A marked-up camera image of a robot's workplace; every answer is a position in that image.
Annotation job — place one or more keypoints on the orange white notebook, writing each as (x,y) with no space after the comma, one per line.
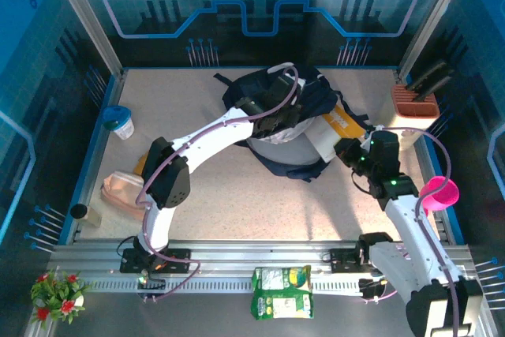
(327,135)

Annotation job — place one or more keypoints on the navy blue backpack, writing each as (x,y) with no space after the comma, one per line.
(284,151)

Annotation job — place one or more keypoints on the pink pencil case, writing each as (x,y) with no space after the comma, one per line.
(120,193)

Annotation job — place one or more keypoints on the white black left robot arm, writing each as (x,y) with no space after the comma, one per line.
(209,143)

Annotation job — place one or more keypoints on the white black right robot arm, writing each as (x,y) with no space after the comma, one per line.
(410,226)

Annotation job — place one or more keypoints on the orange white knife block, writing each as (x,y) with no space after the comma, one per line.
(410,124)

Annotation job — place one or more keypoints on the pink plastic cup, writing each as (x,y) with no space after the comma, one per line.
(442,195)

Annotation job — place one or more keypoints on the white cup with blue lid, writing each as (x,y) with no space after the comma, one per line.
(120,124)

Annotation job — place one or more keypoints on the green snack bag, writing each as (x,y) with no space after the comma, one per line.
(282,293)

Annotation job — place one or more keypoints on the beige bottle with black cap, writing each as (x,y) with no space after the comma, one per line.
(87,216)

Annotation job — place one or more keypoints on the artificial red flower plant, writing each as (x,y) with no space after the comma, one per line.
(59,297)

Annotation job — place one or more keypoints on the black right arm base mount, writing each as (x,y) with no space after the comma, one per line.
(343,260)

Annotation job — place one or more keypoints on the aluminium frame post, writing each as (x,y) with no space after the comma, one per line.
(85,17)
(432,17)

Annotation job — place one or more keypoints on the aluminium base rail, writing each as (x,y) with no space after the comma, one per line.
(252,252)

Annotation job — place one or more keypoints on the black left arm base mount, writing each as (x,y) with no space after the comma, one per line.
(130,262)

